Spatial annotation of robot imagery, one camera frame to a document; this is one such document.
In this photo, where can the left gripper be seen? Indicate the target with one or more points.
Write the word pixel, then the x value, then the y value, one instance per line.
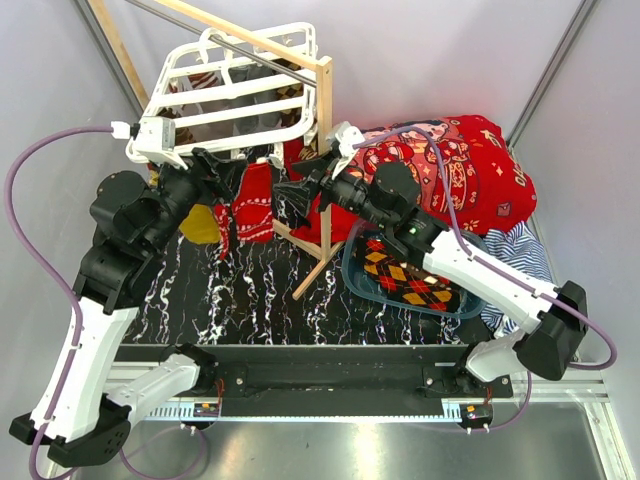
pixel 229 177

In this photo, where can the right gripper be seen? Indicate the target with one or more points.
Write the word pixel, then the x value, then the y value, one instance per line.
pixel 300 195

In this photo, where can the red patterned sock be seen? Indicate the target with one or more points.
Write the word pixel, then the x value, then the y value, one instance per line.
pixel 224 220
pixel 252 209

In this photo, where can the yellow sock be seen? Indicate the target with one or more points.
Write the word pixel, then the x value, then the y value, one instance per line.
pixel 200 226

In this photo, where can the white plastic clip hanger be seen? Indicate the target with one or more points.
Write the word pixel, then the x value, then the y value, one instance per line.
pixel 295 42

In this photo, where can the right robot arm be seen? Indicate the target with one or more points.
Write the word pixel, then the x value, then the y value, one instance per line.
pixel 551 319

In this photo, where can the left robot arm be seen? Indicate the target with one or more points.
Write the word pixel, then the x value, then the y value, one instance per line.
pixel 81 422

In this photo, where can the grey sock hanging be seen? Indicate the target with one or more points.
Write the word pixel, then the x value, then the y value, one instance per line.
pixel 248 124

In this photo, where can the brown argyle sock hanging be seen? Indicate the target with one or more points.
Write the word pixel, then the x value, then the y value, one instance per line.
pixel 305 147

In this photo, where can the clear plastic basket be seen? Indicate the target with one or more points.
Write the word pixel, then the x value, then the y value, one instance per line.
pixel 361 285

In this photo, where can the argyle sock in basket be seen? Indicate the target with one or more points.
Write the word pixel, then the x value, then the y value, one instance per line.
pixel 405 285

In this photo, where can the metal rack rod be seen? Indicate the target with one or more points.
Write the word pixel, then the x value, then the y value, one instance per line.
pixel 220 41

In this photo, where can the red cartoon print blanket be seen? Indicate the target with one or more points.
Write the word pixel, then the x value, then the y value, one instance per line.
pixel 489 190

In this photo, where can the blue striped shirt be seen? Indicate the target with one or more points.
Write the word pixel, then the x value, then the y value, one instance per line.
pixel 520 249

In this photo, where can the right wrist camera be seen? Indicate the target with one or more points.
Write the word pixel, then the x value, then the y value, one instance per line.
pixel 344 142

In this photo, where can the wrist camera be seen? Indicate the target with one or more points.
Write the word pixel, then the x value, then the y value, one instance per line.
pixel 344 142
pixel 150 141

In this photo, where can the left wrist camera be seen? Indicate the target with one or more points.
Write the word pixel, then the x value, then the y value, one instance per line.
pixel 150 141

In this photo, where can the wooden drying rack frame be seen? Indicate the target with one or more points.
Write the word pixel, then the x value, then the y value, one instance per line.
pixel 140 96

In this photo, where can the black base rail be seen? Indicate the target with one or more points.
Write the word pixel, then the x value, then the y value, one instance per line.
pixel 349 384

